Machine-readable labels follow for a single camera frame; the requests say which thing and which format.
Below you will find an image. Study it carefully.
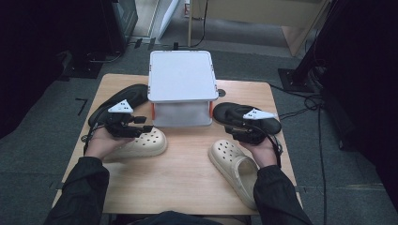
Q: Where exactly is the right hand-held gripper cable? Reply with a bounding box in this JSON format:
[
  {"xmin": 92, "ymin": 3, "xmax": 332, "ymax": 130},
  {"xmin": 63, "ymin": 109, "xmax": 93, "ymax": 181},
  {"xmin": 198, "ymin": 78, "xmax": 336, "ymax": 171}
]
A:
[{"xmin": 250, "ymin": 125, "xmax": 284, "ymax": 168}]

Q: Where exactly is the person's left hand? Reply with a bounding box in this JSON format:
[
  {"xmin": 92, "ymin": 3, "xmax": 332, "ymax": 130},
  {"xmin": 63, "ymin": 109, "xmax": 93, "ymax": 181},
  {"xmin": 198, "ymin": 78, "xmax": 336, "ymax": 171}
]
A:
[{"xmin": 84, "ymin": 126, "xmax": 135, "ymax": 161}]

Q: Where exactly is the person's right hand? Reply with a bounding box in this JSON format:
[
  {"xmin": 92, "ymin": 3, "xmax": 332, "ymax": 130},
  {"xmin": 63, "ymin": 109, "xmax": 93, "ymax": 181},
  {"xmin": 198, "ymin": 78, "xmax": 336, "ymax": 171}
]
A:
[{"xmin": 238, "ymin": 137, "xmax": 279, "ymax": 169}]

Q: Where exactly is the black metal stand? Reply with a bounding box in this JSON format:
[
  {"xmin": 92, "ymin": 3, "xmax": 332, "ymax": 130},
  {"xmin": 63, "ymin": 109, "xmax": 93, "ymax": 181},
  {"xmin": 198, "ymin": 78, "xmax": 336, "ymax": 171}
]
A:
[{"xmin": 277, "ymin": 0, "xmax": 342, "ymax": 94}]

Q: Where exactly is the black cabinet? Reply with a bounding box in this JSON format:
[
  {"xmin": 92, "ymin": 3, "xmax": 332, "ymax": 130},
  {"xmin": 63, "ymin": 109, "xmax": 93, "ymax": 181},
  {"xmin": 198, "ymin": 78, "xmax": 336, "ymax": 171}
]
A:
[{"xmin": 101, "ymin": 0, "xmax": 139, "ymax": 55}]

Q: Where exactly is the beige clog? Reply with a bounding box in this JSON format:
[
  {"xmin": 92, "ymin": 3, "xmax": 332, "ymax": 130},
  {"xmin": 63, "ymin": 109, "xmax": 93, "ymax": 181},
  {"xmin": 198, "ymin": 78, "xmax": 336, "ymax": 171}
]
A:
[
  {"xmin": 102, "ymin": 126, "xmax": 168, "ymax": 163},
  {"xmin": 207, "ymin": 139, "xmax": 261, "ymax": 211}
]

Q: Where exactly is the black hanging cable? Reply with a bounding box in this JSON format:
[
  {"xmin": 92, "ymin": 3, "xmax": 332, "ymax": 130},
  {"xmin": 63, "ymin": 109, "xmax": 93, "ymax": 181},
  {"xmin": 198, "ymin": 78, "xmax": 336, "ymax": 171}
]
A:
[{"xmin": 191, "ymin": 0, "xmax": 209, "ymax": 49}]

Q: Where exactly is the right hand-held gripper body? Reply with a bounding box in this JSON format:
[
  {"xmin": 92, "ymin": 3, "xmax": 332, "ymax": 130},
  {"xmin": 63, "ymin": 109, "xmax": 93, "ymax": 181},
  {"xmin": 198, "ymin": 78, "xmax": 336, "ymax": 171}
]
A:
[{"xmin": 229, "ymin": 108, "xmax": 278, "ymax": 145}]

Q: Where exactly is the black stand base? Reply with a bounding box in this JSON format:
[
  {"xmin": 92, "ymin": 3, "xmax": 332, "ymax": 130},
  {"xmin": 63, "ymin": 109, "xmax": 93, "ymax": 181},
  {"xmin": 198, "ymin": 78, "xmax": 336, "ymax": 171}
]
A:
[{"xmin": 61, "ymin": 51, "xmax": 104, "ymax": 80}]

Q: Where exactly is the black floor cable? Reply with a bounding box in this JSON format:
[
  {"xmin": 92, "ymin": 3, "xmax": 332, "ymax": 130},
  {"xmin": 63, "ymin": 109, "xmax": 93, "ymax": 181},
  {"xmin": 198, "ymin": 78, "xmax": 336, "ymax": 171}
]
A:
[
  {"xmin": 279, "ymin": 106, "xmax": 329, "ymax": 225},
  {"xmin": 269, "ymin": 83, "xmax": 323, "ymax": 111}
]

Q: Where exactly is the white board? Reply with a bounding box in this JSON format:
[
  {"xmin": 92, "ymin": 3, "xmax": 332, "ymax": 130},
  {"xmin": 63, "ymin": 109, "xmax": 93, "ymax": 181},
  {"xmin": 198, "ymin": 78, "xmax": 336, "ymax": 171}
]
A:
[{"xmin": 157, "ymin": 0, "xmax": 180, "ymax": 40}]

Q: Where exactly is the white shoe rack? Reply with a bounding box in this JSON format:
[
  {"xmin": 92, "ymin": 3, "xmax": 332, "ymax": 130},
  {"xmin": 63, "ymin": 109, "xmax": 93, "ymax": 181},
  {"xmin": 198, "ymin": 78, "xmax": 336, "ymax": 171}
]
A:
[{"xmin": 146, "ymin": 50, "xmax": 220, "ymax": 128}]

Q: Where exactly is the light wooden furniture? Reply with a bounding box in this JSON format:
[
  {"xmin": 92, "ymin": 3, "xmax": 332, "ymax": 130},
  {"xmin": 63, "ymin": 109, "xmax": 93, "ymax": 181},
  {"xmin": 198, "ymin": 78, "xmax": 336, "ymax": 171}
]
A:
[{"xmin": 187, "ymin": 0, "xmax": 332, "ymax": 57}]

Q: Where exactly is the dark curtain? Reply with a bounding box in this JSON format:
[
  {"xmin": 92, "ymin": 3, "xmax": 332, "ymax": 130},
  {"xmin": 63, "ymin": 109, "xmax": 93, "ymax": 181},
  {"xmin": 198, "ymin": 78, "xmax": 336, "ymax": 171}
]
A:
[
  {"xmin": 313, "ymin": 0, "xmax": 398, "ymax": 214},
  {"xmin": 0, "ymin": 0, "xmax": 74, "ymax": 140}
]

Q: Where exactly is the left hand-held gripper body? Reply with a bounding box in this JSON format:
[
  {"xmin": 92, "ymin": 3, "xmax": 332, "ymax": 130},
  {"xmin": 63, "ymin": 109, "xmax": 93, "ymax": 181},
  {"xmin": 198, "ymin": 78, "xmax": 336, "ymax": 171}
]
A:
[{"xmin": 104, "ymin": 98, "xmax": 145, "ymax": 139}]

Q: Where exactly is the person's dark clothed body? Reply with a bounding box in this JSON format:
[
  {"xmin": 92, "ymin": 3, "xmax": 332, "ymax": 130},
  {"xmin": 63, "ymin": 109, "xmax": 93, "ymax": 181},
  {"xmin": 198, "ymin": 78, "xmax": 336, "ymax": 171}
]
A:
[{"xmin": 109, "ymin": 210, "xmax": 252, "ymax": 225}]

